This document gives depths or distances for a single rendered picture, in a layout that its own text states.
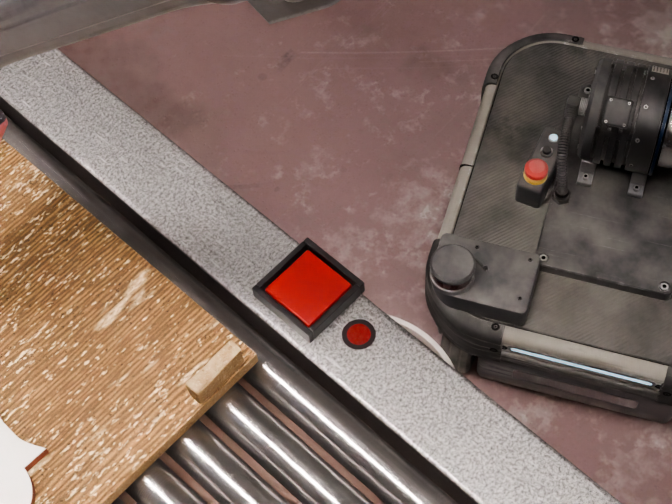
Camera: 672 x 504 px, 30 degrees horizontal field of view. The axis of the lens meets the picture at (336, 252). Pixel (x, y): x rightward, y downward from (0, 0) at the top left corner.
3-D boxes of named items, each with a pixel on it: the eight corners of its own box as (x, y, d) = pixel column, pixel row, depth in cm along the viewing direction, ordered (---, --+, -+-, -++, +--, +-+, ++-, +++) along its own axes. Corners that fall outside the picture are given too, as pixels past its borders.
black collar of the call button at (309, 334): (308, 245, 123) (307, 236, 121) (365, 291, 120) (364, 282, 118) (253, 296, 120) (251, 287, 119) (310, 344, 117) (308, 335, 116)
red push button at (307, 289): (308, 255, 122) (307, 248, 121) (353, 291, 120) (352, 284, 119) (265, 295, 120) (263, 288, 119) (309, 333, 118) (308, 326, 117)
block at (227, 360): (234, 350, 115) (230, 337, 113) (247, 362, 114) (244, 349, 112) (187, 395, 113) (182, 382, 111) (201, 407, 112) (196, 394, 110)
